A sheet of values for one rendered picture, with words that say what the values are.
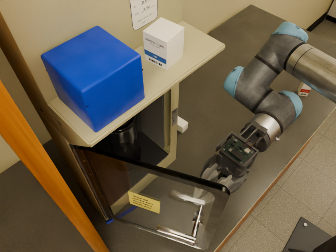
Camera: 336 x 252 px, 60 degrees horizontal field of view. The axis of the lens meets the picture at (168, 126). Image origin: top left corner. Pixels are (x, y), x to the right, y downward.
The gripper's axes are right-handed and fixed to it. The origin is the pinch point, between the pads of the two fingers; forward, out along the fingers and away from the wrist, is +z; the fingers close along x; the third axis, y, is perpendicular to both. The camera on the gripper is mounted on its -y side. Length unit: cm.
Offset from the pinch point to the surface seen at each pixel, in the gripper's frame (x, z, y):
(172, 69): -14.1, -6.1, 23.0
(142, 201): -10.2, 7.5, -6.0
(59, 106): -20.9, 12.7, 23.0
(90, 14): -23.1, 2.3, 33.5
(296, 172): 9, -111, -128
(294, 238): 32, -69, -127
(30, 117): -66, 11, -22
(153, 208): -7.9, 6.3, -8.2
